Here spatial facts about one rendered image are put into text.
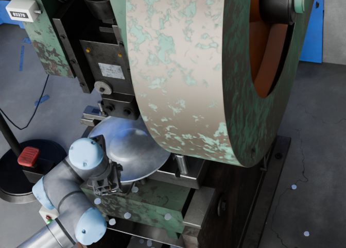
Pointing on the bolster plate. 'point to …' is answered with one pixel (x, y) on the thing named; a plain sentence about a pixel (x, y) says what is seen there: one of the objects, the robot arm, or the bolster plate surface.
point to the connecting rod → (97, 3)
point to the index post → (182, 163)
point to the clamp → (93, 115)
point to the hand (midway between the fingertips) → (113, 177)
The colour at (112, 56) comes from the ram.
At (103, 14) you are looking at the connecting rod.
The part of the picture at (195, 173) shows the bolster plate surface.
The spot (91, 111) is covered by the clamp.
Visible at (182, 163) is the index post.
